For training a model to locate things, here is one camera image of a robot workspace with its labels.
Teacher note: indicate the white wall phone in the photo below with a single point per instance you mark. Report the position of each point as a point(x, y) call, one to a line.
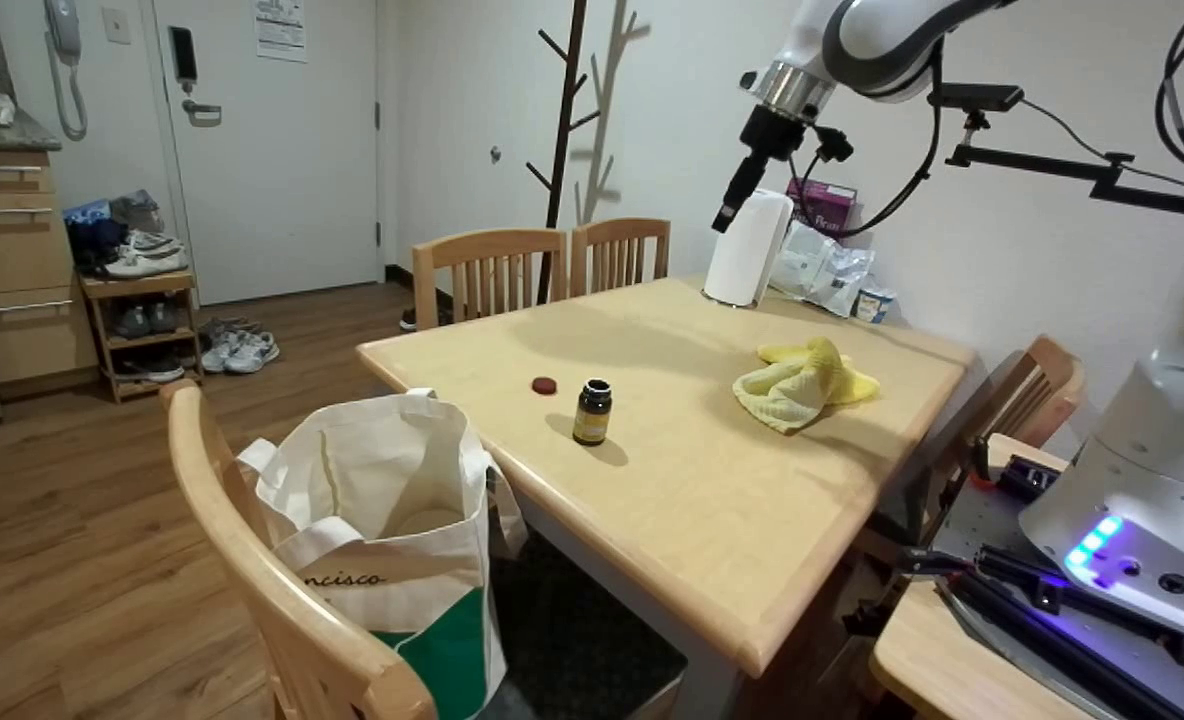
point(66, 42)

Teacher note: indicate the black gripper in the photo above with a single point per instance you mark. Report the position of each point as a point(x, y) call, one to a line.
point(774, 133)

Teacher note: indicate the black exterior camera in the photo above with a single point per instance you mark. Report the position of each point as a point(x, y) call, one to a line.
point(979, 99)

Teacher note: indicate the pink box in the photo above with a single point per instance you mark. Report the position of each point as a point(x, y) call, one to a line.
point(827, 203)

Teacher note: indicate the light wooden side table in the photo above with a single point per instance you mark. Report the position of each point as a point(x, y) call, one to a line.
point(945, 664)

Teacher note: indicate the dark red bottle lid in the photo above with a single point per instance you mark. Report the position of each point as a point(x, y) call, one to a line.
point(540, 386)

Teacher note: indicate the grey shoes pair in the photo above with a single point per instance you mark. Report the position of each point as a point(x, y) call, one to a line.
point(146, 318)

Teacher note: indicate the dark brown coat rack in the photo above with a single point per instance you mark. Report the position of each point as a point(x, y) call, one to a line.
point(562, 133)

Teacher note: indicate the grey metal base plate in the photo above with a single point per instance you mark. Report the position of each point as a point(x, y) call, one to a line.
point(984, 525)

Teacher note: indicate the wooden shoe rack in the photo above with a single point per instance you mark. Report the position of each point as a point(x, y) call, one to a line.
point(136, 285)

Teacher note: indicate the light wooden cabinet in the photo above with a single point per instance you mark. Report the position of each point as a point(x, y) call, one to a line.
point(17, 264)

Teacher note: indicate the wooden block with black device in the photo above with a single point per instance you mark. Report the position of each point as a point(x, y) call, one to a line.
point(1027, 469)

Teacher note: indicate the white sneakers pair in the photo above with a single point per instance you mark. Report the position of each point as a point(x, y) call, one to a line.
point(148, 255)

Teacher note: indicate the pale wooden coat rack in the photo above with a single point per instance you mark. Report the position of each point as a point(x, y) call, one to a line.
point(603, 123)

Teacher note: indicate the white light switch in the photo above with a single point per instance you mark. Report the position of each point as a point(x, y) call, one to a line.
point(113, 25)

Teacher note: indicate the white sneaker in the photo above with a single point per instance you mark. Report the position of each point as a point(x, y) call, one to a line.
point(224, 348)
point(258, 354)

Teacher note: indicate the small dark glass bottle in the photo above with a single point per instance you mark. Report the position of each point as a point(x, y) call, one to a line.
point(595, 414)

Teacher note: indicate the long black bar clamp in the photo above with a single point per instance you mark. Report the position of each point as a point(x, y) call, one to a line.
point(1075, 645)

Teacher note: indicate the white paper notice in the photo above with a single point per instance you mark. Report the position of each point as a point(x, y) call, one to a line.
point(280, 29)

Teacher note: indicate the white door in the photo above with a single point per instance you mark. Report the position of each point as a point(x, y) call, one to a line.
point(285, 172)

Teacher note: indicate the small white box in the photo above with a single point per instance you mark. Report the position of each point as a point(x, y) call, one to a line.
point(877, 306)

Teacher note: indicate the yellow microfibre cloth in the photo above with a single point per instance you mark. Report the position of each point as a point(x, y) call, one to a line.
point(798, 386)

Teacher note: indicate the black door lock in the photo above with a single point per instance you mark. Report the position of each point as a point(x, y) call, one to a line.
point(184, 53)

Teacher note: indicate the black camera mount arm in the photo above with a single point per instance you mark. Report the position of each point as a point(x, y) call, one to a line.
point(1084, 170)

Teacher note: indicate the white and green tote bag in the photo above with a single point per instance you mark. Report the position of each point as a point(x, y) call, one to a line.
point(395, 521)

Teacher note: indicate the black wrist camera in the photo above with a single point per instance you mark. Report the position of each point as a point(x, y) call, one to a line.
point(834, 143)

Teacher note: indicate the dark blue shoes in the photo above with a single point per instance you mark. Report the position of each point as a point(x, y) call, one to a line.
point(94, 235)

